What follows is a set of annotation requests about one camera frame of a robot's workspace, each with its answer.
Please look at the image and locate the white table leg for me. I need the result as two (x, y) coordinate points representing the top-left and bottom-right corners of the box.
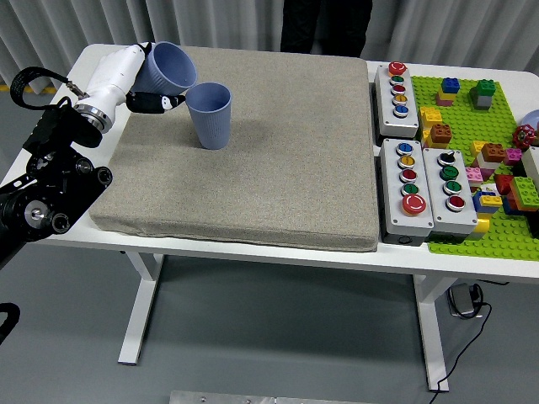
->
(412, 273), (460, 392)
(117, 252), (166, 366)

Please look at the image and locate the lavender bowl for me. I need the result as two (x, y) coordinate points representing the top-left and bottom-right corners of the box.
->
(520, 109), (539, 132)

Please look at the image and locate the grey five-button control box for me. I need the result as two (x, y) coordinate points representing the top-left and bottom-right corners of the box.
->
(378, 137), (435, 246)
(373, 61), (421, 140)

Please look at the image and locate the black power cable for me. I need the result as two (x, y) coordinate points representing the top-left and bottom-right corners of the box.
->
(433, 284), (493, 395)

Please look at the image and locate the white box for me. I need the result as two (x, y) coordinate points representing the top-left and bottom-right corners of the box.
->
(520, 146), (539, 190)

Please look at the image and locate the white toy brick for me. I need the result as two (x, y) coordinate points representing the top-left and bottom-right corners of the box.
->
(474, 154), (503, 172)

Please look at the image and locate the green studded baseplate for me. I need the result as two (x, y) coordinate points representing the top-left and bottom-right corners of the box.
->
(410, 74), (539, 263)

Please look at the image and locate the grey box with selector switch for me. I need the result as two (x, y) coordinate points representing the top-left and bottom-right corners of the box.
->
(420, 146), (479, 242)

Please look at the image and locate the large green toy brick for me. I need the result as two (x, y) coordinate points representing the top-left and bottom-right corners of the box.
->
(509, 176), (539, 213)

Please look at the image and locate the red toy brick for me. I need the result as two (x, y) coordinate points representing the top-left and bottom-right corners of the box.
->
(493, 173), (515, 196)

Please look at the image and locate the blue ribbed plastic cup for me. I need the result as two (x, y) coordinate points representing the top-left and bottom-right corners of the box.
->
(185, 82), (233, 151)
(136, 40), (198, 98)

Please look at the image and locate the yellow black floor tape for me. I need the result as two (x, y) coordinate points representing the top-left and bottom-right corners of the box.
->
(0, 82), (58, 95)

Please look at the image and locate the red valve handwheel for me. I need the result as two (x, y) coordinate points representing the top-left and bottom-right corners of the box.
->
(512, 125), (536, 150)

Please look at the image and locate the white pleated curtain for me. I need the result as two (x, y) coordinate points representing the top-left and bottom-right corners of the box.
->
(0, 0), (539, 95)

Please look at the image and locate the grey power adapter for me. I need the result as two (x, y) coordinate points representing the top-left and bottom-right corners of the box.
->
(446, 282), (480, 318)

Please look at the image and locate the blue and yellow toy brick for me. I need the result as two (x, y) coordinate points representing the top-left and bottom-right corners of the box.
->
(471, 191), (505, 216)

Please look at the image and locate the grey-brown cushion mat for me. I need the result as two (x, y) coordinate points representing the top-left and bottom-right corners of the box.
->
(88, 45), (379, 253)

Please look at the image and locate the person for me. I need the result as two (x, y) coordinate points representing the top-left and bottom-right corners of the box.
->
(280, 0), (374, 58)

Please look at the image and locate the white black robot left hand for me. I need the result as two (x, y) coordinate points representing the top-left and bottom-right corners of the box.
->
(77, 40), (187, 124)

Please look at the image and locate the orange toy brick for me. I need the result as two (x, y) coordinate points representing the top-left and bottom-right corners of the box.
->
(429, 123), (454, 149)
(481, 142), (507, 165)

